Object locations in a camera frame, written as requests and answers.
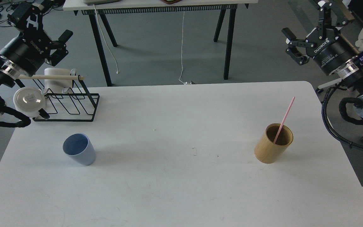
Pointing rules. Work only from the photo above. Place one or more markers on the black wire dish rack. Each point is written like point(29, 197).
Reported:
point(78, 106)

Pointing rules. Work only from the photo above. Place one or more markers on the pink chopstick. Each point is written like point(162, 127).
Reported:
point(283, 120)

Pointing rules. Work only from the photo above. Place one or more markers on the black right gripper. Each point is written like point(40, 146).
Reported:
point(330, 52)

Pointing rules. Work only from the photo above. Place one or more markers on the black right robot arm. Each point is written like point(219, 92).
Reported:
point(351, 76)

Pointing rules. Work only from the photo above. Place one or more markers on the background table black legs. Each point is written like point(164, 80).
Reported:
point(97, 11)

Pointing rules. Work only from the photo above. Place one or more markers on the white mug on rack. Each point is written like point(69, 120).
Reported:
point(57, 86)

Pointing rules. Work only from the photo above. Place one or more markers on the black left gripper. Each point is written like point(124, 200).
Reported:
point(32, 47)

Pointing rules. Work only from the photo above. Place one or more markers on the bamboo cylinder holder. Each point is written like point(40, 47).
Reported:
point(273, 143)

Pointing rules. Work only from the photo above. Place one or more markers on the blue plastic cup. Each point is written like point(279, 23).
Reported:
point(80, 149)

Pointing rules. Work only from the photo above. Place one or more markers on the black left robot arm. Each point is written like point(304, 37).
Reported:
point(9, 72)

